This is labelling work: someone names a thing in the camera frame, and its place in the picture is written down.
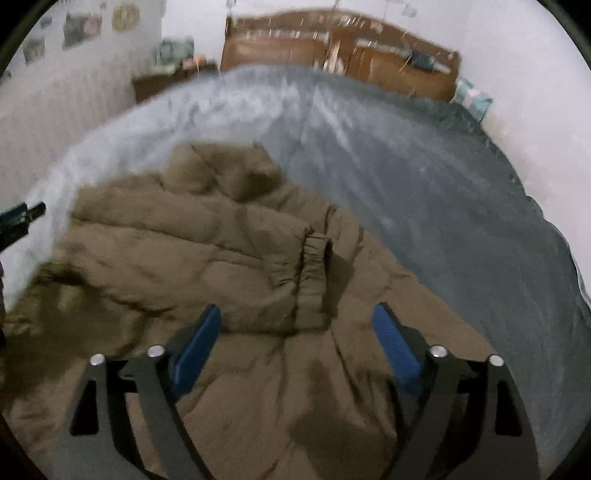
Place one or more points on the wooden padded headboard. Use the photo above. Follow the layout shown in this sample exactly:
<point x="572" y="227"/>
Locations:
<point x="277" y="50"/>

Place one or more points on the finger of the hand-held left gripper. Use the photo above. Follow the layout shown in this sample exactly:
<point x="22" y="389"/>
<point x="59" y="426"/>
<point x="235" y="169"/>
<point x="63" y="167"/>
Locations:
<point x="16" y="221"/>

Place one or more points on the brown puffer jacket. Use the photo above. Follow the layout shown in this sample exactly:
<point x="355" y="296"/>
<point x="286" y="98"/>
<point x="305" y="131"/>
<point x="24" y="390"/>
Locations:
<point x="184" y="258"/>

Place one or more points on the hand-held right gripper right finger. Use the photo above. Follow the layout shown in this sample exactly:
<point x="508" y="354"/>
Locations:
<point x="397" y="350"/>

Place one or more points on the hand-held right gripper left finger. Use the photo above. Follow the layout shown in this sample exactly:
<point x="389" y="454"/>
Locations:
<point x="196" y="350"/>

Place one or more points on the grey fleece blanket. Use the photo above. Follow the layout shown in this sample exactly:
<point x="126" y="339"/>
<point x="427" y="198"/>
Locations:
<point x="415" y="184"/>

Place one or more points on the wooden nightstand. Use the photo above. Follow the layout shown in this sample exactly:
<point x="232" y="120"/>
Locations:
<point x="157" y="85"/>

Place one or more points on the green bag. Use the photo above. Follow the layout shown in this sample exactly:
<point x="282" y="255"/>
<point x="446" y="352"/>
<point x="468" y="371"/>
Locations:
<point x="175" y="53"/>

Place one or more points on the flower cat wall sticker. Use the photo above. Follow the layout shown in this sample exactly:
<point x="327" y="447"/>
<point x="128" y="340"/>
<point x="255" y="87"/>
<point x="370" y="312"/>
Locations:
<point x="125" y="17"/>

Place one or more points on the grey cats wall sticker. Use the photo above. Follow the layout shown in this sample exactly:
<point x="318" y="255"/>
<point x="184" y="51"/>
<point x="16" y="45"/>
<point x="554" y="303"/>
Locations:
<point x="82" y="28"/>

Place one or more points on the tabby kitten wall sticker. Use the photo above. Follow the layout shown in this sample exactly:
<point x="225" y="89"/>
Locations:
<point x="34" y="50"/>

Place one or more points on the checked pastel pillow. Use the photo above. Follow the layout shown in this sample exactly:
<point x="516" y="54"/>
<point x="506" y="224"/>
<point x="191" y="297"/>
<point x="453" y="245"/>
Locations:
<point x="473" y="99"/>

